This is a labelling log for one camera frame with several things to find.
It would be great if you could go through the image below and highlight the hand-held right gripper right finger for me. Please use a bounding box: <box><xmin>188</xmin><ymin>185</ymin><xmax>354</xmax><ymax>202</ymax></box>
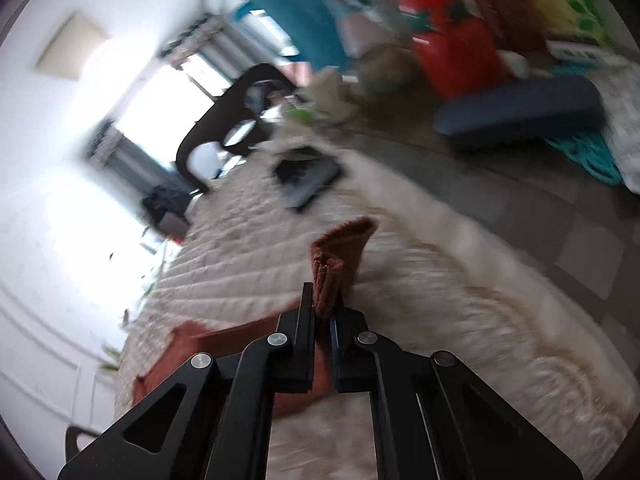
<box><xmin>327</xmin><ymin>305</ymin><xmax>583</xmax><ymax>480</ymax></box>

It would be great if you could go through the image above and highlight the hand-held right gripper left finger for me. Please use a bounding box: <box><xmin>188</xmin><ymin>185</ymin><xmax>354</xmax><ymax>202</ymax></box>
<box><xmin>57</xmin><ymin>282</ymin><xmax>317</xmax><ymax>480</ymax></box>

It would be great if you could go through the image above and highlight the rust knitted sweater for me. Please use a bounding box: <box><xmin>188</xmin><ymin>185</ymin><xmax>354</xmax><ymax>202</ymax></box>
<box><xmin>132</xmin><ymin>216</ymin><xmax>377</xmax><ymax>417</ymax></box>

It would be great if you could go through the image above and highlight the beige quilted blanket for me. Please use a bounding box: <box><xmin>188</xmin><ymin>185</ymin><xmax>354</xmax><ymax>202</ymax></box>
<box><xmin>115</xmin><ymin>125</ymin><xmax>636</xmax><ymax>480</ymax></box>

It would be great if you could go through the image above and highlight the black remote control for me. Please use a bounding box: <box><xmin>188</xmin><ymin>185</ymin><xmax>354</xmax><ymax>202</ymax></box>
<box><xmin>274</xmin><ymin>146</ymin><xmax>343</xmax><ymax>212</ymax></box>

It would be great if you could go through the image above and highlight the black backpack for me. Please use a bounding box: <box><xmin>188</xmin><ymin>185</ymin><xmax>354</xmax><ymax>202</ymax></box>
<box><xmin>141</xmin><ymin>185</ymin><xmax>193</xmax><ymax>238</ymax></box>

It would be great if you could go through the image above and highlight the black chair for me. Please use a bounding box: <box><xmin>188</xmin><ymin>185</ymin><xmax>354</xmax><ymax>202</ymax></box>
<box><xmin>176</xmin><ymin>63</ymin><xmax>296</xmax><ymax>195</ymax></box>
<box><xmin>65</xmin><ymin>426</ymin><xmax>98</xmax><ymax>461</ymax></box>

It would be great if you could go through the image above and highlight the grey striped curtain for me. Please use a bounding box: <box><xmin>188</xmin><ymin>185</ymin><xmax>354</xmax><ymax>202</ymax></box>
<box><xmin>159</xmin><ymin>12</ymin><xmax>296</xmax><ymax>91</ymax></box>
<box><xmin>85</xmin><ymin>120</ymin><xmax>196</xmax><ymax>186</ymax></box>

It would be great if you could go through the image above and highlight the teal woven mat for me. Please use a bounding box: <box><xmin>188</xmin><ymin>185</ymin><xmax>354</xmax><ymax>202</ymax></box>
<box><xmin>545</xmin><ymin>132</ymin><xmax>626</xmax><ymax>188</ymax></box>

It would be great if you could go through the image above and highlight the red water bottle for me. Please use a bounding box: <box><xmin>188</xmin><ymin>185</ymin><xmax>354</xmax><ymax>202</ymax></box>
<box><xmin>375</xmin><ymin>0</ymin><xmax>511</xmax><ymax>101</ymax></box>

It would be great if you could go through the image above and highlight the teal thermos jug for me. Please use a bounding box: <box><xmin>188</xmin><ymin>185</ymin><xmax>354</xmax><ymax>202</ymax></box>
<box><xmin>235</xmin><ymin>0</ymin><xmax>351</xmax><ymax>68</ymax></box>

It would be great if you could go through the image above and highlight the white printed cloth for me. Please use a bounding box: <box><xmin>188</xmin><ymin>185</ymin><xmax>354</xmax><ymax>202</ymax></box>
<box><xmin>600</xmin><ymin>55</ymin><xmax>640</xmax><ymax>186</ymax></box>

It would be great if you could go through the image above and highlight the square ceiling light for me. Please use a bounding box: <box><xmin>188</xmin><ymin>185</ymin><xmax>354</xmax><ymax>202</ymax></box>
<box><xmin>35</xmin><ymin>12</ymin><xmax>111</xmax><ymax>81</ymax></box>

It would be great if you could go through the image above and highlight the white power strip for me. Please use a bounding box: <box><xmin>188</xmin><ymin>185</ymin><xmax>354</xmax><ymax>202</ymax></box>
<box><xmin>545</xmin><ymin>40</ymin><xmax>608</xmax><ymax>68</ymax></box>

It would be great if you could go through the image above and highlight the yellow leaf-print bag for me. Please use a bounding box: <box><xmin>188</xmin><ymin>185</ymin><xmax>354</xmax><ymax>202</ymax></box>
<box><xmin>520</xmin><ymin>0</ymin><xmax>613</xmax><ymax>48</ymax></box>

